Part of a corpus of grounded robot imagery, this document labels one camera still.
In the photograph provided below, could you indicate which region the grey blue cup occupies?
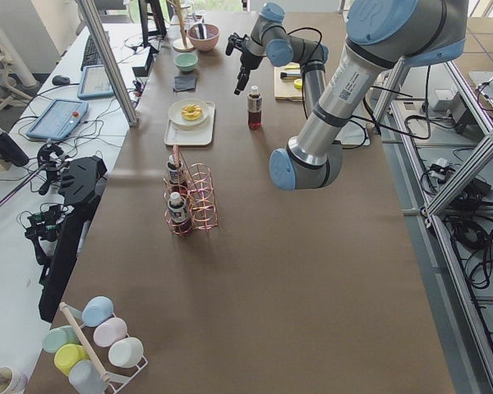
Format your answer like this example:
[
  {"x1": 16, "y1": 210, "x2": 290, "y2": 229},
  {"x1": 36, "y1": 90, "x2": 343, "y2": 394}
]
[{"x1": 68, "y1": 360, "x2": 108, "y2": 394}]

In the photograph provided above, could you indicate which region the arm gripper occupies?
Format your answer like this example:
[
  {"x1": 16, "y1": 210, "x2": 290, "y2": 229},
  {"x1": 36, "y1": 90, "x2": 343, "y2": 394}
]
[{"x1": 225, "y1": 34, "x2": 249, "y2": 56}]

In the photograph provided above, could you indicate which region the black keyboard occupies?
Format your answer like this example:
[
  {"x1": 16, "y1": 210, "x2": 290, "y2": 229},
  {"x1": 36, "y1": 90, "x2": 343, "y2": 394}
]
[{"x1": 80, "y1": 36, "x2": 103, "y2": 71}]

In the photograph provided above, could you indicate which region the steel muddler black tip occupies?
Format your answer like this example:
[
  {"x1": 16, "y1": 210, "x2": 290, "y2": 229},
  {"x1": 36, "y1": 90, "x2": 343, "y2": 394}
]
[{"x1": 279, "y1": 71, "x2": 301, "y2": 80}]

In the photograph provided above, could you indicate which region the yellow cup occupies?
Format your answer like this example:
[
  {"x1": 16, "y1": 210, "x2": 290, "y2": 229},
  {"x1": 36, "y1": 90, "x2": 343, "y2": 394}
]
[{"x1": 53, "y1": 343, "x2": 90, "y2": 376}]

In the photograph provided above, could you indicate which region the white plate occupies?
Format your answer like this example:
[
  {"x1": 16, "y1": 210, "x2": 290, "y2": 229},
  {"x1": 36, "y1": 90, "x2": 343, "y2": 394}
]
[{"x1": 168, "y1": 98, "x2": 210, "y2": 131}]

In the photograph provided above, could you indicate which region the white cup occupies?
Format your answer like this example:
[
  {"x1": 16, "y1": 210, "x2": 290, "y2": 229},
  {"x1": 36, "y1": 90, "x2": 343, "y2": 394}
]
[{"x1": 108, "y1": 337, "x2": 144, "y2": 368}]

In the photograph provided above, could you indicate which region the braided ring bread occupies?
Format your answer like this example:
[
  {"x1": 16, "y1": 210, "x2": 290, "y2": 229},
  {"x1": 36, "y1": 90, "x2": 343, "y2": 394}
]
[{"x1": 181, "y1": 104, "x2": 203, "y2": 121}]

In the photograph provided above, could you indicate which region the tea bottle white cap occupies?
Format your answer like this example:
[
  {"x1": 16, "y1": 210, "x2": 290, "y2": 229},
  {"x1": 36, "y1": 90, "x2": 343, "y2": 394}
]
[{"x1": 247, "y1": 85, "x2": 262, "y2": 130}]

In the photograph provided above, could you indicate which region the black water bottle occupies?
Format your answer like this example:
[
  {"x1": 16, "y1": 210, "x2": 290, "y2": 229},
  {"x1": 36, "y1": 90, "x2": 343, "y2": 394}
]
[{"x1": 0, "y1": 127, "x2": 30, "y2": 167}]

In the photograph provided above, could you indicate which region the mint green bowl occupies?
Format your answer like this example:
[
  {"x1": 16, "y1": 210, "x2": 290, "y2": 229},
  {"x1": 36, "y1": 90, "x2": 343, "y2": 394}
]
[{"x1": 174, "y1": 53, "x2": 199, "y2": 72}]

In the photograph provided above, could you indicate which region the green cup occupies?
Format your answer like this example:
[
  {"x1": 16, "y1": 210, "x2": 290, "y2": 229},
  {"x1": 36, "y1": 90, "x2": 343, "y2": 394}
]
[{"x1": 42, "y1": 325, "x2": 80, "y2": 354}]

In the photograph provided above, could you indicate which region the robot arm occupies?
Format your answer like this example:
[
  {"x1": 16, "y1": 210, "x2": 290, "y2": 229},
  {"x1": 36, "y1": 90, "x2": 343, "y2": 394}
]
[
  {"x1": 225, "y1": 2, "x2": 329, "y2": 116},
  {"x1": 226, "y1": 0, "x2": 468, "y2": 190}
]

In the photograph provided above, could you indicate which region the pink bowl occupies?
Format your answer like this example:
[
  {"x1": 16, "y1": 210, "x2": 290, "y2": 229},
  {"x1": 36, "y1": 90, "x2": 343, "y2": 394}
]
[{"x1": 187, "y1": 23, "x2": 220, "y2": 52}]

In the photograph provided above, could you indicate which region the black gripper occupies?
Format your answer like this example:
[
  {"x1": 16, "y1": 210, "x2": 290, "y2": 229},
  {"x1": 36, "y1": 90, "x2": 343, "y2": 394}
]
[{"x1": 234, "y1": 40, "x2": 264, "y2": 95}]

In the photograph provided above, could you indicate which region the blue teach pendant near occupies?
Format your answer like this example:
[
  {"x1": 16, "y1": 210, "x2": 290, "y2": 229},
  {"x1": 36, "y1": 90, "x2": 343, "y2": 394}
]
[{"x1": 25, "y1": 99, "x2": 89, "y2": 141}]

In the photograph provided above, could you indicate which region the metal ice scoop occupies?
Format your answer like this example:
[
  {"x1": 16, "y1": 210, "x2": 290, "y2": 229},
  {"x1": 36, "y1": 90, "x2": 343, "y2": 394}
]
[{"x1": 194, "y1": 23, "x2": 208, "y2": 39}]

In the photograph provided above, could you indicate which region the grey folded cloth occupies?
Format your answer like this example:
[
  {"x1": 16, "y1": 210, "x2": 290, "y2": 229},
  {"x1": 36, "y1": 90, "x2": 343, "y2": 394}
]
[{"x1": 173, "y1": 75, "x2": 197, "y2": 92}]

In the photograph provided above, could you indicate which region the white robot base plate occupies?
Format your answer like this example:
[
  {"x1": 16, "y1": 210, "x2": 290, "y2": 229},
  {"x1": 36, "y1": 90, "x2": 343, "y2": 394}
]
[{"x1": 335, "y1": 120, "x2": 370, "y2": 149}]

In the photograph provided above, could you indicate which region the aluminium frame post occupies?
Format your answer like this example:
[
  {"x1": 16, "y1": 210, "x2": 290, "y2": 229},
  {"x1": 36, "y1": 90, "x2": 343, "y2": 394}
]
[{"x1": 76, "y1": 0, "x2": 139, "y2": 126}]

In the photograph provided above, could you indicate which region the wooden cutting board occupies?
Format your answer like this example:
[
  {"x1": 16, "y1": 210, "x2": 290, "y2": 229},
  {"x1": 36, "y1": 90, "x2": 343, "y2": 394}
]
[{"x1": 274, "y1": 66, "x2": 302, "y2": 101}]

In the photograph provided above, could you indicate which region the pink cup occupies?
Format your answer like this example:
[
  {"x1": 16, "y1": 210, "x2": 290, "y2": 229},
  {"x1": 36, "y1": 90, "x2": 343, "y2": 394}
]
[{"x1": 93, "y1": 317, "x2": 127, "y2": 347}]

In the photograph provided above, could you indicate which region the yellow plastic knife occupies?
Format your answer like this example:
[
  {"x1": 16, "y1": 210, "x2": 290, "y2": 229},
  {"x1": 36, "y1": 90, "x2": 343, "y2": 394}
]
[{"x1": 283, "y1": 63, "x2": 300, "y2": 70}]

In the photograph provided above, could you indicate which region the black computer mouse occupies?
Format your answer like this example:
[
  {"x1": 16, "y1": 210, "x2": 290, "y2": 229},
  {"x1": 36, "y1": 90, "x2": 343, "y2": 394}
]
[{"x1": 52, "y1": 75, "x2": 71, "y2": 86}]

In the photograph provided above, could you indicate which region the copper wire bottle rack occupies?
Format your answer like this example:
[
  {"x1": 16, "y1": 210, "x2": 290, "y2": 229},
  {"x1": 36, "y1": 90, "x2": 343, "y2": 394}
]
[{"x1": 164, "y1": 145, "x2": 219, "y2": 235}]

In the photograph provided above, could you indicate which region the wooden cup stand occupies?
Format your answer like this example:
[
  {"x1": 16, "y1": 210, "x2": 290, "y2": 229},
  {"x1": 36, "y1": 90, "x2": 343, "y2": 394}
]
[{"x1": 167, "y1": 0, "x2": 195, "y2": 53}]

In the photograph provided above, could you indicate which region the paper cup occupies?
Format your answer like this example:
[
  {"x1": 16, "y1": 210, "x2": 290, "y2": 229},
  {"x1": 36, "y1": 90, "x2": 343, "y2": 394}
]
[{"x1": 0, "y1": 367, "x2": 28, "y2": 394}]

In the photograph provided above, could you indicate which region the blue teach pendant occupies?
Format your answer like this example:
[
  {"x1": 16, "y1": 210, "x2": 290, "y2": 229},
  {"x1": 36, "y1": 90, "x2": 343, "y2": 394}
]
[
  {"x1": 77, "y1": 65, "x2": 114, "y2": 100},
  {"x1": 25, "y1": 99, "x2": 89, "y2": 141}
]

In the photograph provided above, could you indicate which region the white wire cup rack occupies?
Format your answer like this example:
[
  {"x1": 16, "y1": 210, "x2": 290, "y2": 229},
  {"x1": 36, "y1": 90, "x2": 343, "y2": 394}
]
[{"x1": 59, "y1": 302, "x2": 149, "y2": 393}]

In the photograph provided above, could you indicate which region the white rabbit tray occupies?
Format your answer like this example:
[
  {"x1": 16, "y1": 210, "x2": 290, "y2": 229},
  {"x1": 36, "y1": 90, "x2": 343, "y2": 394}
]
[{"x1": 164, "y1": 100, "x2": 215, "y2": 146}]

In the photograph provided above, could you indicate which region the black camera stand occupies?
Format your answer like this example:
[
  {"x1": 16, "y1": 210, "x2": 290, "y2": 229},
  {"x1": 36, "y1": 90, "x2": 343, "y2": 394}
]
[{"x1": 25, "y1": 143, "x2": 107, "y2": 323}]

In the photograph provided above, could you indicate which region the blue teach pendant far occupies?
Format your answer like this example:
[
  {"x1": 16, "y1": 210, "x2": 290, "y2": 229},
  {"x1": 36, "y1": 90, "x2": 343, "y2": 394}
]
[{"x1": 77, "y1": 65, "x2": 114, "y2": 100}]

